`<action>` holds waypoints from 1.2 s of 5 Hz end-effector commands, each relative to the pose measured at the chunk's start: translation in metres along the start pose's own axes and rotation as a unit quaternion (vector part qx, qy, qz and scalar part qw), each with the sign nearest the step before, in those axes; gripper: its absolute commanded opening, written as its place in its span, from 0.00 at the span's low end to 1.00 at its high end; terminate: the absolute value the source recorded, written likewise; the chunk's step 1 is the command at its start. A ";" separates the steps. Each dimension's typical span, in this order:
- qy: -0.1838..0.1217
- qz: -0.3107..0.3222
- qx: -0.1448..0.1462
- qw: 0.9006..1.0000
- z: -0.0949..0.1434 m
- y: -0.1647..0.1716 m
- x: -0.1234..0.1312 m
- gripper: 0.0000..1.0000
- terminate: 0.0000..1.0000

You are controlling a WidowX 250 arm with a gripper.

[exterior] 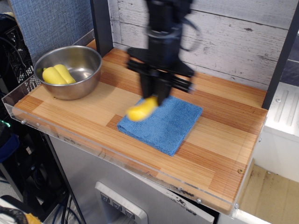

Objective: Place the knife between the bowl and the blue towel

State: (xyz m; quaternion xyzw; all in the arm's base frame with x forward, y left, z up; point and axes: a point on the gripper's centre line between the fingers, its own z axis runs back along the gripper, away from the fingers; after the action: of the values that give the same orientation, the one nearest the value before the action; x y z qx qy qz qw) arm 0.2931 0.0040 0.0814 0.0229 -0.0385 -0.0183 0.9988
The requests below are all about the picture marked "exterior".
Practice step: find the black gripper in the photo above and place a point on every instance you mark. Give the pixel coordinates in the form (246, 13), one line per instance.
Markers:
(160, 68)

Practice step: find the yellow handled white knife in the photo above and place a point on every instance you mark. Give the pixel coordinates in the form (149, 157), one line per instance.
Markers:
(142, 110)

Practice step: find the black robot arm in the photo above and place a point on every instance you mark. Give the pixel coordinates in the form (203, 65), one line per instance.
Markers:
(166, 19)

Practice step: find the blue folded towel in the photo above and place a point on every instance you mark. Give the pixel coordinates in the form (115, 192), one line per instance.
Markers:
(166, 128)

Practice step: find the stainless steel bowl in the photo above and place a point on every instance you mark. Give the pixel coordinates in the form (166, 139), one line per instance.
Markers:
(84, 65)

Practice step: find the yellow toy bell pepper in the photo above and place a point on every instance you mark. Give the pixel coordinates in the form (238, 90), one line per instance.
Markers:
(57, 74)

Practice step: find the silver toy dispenser panel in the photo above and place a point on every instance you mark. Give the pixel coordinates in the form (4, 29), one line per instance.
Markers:
(119, 209)

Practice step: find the black plastic crate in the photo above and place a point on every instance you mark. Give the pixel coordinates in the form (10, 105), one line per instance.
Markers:
(15, 61)

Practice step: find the clear acrylic table guard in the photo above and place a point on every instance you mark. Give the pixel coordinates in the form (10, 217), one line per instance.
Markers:
(207, 167)

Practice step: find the left black frame post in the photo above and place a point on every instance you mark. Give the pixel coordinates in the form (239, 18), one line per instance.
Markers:
(102, 26)

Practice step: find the black frame post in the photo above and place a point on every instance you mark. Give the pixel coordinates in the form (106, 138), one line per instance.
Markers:
(282, 60)
(102, 26)

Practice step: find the right black frame post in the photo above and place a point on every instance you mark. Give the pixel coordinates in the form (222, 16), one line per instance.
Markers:
(282, 60)

